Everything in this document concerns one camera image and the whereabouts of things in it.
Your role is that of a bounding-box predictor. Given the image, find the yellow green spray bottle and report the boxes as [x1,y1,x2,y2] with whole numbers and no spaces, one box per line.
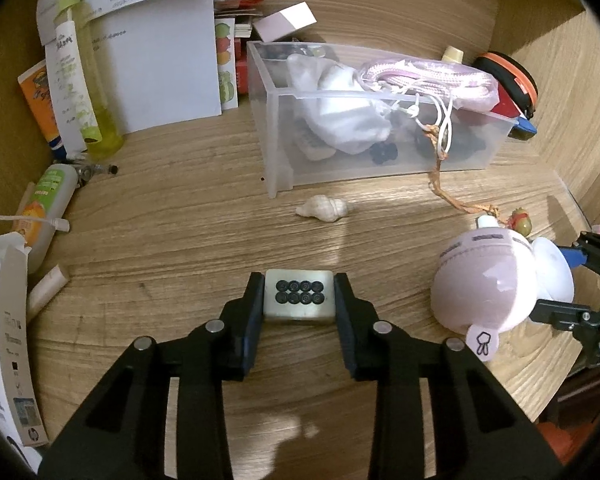
[54,0,124,162]

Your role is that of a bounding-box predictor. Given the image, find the fruit picture card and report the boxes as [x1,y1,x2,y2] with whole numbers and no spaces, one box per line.
[214,18,238,110]

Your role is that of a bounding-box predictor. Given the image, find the blue woven pouch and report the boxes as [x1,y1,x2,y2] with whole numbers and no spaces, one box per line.
[508,116,538,141]

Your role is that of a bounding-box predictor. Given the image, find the large white paper sheet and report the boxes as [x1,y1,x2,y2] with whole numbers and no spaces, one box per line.
[91,0,221,133]

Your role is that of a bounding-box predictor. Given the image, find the stack of booklets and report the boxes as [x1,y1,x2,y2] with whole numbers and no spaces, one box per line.
[213,0,263,39]

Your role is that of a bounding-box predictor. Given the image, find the white domino tile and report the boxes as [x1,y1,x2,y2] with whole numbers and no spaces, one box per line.
[263,269,336,323]

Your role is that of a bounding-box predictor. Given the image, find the white seashell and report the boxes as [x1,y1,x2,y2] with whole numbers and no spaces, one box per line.
[294,195,353,223]

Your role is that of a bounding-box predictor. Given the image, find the white drawstring cloth pouch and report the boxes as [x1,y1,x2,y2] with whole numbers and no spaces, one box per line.
[286,53,392,155]

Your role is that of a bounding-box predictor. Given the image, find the red jewelry box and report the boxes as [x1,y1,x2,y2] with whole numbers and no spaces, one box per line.
[491,84,520,119]

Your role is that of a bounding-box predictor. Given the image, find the cream lotion tube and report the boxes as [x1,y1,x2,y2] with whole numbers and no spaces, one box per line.
[441,46,464,64]

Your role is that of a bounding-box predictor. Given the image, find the white round pink mask pack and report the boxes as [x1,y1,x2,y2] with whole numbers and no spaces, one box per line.
[430,214,574,362]

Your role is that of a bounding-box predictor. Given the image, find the white cable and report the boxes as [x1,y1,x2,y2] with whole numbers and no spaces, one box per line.
[0,198,71,233]

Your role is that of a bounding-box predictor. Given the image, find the small white cardboard box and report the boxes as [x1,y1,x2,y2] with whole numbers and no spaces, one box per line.
[253,2,316,42]

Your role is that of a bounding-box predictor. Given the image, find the orange cord charm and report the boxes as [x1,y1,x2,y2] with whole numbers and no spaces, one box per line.
[421,123,534,239]

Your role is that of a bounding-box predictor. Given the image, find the black orange round case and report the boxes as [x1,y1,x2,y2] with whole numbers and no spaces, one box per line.
[472,51,539,119]

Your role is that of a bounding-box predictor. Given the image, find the white printer cartridge box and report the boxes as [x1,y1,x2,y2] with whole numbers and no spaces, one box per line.
[0,233,48,472]

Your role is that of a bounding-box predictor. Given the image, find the translucent plastic storage bin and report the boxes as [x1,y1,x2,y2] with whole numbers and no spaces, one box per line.
[247,41,518,197]

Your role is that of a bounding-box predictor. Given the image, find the orange green tube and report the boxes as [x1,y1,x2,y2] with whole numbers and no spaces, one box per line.
[12,164,78,274]

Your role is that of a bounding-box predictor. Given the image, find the small beige roll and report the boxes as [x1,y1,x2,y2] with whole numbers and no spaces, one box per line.
[27,264,70,323]

